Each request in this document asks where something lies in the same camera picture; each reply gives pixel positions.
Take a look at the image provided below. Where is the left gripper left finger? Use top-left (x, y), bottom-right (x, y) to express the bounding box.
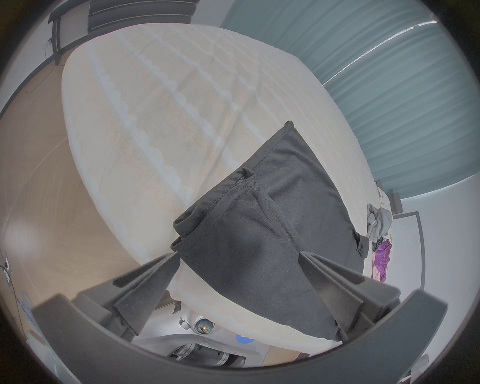
top-left (75, 252), bottom-right (182, 340)

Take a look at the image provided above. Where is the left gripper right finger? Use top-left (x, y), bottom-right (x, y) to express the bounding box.
top-left (299, 250), bottom-right (401, 342)

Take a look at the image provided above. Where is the black T-shirt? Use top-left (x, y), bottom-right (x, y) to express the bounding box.
top-left (170, 121), bottom-right (370, 342)

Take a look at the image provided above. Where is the bed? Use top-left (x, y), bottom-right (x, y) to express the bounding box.
top-left (61, 23), bottom-right (426, 355)

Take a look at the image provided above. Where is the purple satin garment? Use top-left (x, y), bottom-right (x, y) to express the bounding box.
top-left (372, 240), bottom-right (393, 282)

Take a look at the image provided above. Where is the grey garment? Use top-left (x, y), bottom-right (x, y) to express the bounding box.
top-left (365, 202), bottom-right (394, 241)

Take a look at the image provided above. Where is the grey bedside table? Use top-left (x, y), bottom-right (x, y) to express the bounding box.
top-left (375, 180), bottom-right (402, 213)

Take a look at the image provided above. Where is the blue-green curtain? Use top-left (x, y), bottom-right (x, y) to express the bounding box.
top-left (322, 20), bottom-right (478, 198)
top-left (219, 0), bottom-right (439, 85)

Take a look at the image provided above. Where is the black chest of drawers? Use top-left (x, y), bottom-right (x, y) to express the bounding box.
top-left (87, 0), bottom-right (198, 29)

